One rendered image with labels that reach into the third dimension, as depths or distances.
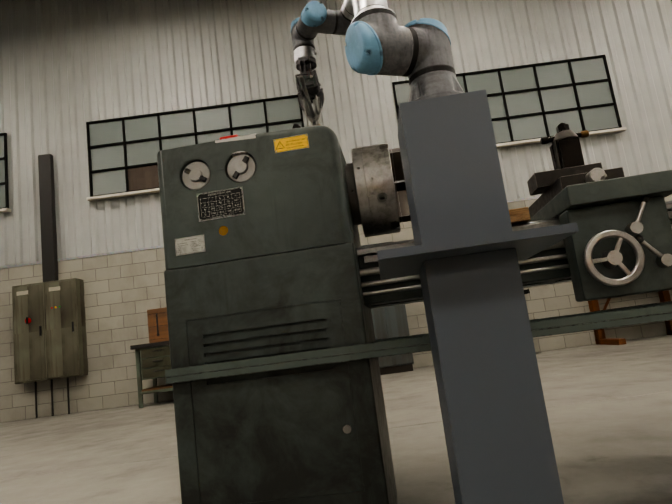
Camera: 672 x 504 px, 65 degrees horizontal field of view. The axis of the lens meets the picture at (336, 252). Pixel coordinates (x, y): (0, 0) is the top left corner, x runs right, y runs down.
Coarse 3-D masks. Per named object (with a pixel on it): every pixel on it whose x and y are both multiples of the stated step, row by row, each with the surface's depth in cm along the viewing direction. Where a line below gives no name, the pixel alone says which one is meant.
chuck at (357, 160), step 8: (352, 152) 178; (360, 152) 177; (352, 160) 175; (360, 160) 174; (360, 168) 172; (360, 176) 171; (360, 184) 171; (360, 192) 171; (360, 200) 171; (368, 200) 171; (360, 208) 172; (368, 208) 172; (360, 216) 174; (368, 216) 174; (368, 224) 176; (368, 232) 180
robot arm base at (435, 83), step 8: (416, 72) 129; (424, 72) 127; (432, 72) 127; (440, 72) 127; (448, 72) 127; (416, 80) 129; (424, 80) 127; (432, 80) 126; (440, 80) 126; (448, 80) 126; (456, 80) 128; (416, 88) 128; (424, 88) 126; (432, 88) 125; (440, 88) 124; (448, 88) 125; (456, 88) 128; (416, 96) 128; (424, 96) 125; (432, 96) 124; (440, 96) 124
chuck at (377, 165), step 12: (384, 144) 180; (372, 156) 174; (384, 156) 173; (372, 168) 171; (384, 168) 171; (372, 180) 171; (384, 180) 170; (372, 192) 171; (384, 192) 170; (372, 204) 172; (384, 204) 171; (396, 204) 171; (372, 216) 174; (384, 216) 174; (396, 216) 174; (384, 228) 179; (396, 228) 180
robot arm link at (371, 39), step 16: (352, 0) 131; (368, 0) 127; (384, 0) 129; (368, 16) 125; (384, 16) 125; (352, 32) 126; (368, 32) 122; (384, 32) 123; (400, 32) 125; (352, 48) 127; (368, 48) 122; (384, 48) 123; (400, 48) 125; (352, 64) 129; (368, 64) 125; (384, 64) 126; (400, 64) 127
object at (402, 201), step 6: (396, 192) 182; (402, 192) 182; (396, 198) 181; (402, 198) 180; (402, 204) 179; (402, 210) 178; (408, 210) 178; (402, 216) 177; (408, 216) 177; (396, 222) 177
